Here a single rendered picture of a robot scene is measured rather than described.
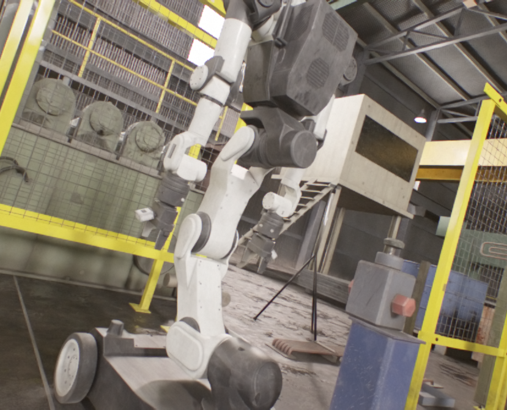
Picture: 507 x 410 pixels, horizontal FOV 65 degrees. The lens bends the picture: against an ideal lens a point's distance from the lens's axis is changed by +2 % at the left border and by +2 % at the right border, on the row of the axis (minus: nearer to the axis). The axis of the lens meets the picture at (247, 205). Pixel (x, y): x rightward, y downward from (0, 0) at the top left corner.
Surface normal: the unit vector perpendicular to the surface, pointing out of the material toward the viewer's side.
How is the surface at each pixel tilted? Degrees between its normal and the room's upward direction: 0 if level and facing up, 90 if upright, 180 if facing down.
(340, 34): 90
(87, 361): 61
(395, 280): 90
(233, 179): 100
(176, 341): 90
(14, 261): 90
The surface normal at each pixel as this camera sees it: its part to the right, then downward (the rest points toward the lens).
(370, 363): -0.78, -0.29
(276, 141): -0.77, 0.12
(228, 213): 0.58, 0.29
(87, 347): 0.55, -0.76
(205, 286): 0.70, -0.37
